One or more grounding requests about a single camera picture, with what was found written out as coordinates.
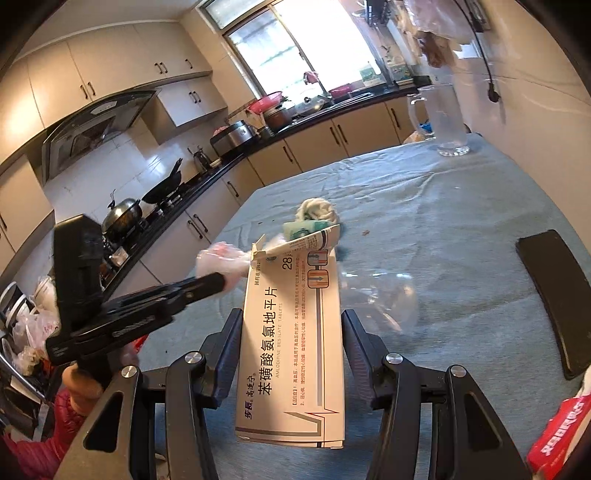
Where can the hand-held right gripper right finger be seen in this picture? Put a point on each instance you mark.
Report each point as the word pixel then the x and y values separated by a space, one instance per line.
pixel 358 346

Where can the steel kettle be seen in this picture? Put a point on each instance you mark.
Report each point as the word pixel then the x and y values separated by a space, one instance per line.
pixel 202 159

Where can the hanging plastic bags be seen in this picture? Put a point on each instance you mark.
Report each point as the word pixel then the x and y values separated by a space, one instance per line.
pixel 436 32

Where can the black kitchen countertop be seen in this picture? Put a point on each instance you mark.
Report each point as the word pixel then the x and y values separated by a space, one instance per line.
pixel 240 159

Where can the blue plastic bag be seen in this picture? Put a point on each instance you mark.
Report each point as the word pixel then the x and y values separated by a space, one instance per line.
pixel 425 130

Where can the green tissue pack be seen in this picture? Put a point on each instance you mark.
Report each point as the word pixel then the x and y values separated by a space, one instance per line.
pixel 300 228

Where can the white crumpled cloth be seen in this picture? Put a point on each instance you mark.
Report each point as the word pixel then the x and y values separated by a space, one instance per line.
pixel 318 210

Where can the clear plastic wrapper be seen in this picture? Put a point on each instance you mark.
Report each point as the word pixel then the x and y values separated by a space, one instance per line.
pixel 378 297

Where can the gas stove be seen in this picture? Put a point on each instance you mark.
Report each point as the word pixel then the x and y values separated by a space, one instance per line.
pixel 157 207

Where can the white torn medicine carton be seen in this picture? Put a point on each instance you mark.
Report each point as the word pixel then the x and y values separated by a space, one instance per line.
pixel 286 346

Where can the blue-grey tablecloth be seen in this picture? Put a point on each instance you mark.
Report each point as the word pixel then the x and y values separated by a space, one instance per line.
pixel 461 207

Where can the purple basin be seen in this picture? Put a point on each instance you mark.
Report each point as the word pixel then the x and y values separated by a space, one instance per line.
pixel 340 91

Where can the clear glass pitcher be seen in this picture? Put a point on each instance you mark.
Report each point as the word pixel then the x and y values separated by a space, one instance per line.
pixel 443 120

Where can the red plastic colander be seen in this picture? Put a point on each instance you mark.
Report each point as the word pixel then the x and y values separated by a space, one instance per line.
pixel 265 102

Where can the steel pot with lid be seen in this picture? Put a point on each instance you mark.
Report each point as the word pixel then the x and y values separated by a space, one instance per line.
pixel 121 214

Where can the pile of plastic bags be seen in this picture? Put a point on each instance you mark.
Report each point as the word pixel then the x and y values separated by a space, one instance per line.
pixel 32 323

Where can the glass pot lid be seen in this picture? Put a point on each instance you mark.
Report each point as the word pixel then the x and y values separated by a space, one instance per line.
pixel 310 106

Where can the pink cloth on faucet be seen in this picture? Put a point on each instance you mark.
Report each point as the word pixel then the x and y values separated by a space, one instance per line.
pixel 310 77

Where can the green white box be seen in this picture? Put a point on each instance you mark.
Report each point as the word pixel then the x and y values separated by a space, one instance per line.
pixel 371 76

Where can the person's left hand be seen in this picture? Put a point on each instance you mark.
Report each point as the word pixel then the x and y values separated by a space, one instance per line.
pixel 81 385

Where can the steel rice cooker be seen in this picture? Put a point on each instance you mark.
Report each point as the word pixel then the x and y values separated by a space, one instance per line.
pixel 233 138

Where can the beige base cabinets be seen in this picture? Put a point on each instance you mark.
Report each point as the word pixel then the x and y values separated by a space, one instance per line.
pixel 314 147

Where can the black wok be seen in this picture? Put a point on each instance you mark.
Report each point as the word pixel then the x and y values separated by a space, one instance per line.
pixel 161 187

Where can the thin plastic bag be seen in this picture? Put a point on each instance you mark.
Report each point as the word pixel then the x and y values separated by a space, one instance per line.
pixel 221 261

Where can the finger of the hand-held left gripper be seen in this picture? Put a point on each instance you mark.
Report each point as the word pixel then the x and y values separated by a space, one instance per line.
pixel 203 286

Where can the range hood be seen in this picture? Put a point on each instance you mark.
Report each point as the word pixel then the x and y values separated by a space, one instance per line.
pixel 92 129

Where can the red white packet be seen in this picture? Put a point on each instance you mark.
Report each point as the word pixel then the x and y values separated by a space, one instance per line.
pixel 563 438

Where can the black rectangular pad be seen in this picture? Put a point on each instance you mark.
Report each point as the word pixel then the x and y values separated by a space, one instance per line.
pixel 554 300

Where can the beige wall cabinets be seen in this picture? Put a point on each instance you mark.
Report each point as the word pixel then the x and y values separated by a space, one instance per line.
pixel 92 60

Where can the person's left forearm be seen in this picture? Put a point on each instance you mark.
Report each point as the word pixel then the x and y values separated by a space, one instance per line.
pixel 46 443

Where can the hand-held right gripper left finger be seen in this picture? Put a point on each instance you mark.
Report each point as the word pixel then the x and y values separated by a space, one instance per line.
pixel 231 341

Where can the dark cooking pot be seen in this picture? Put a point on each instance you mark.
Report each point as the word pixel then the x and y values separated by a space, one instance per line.
pixel 277 120

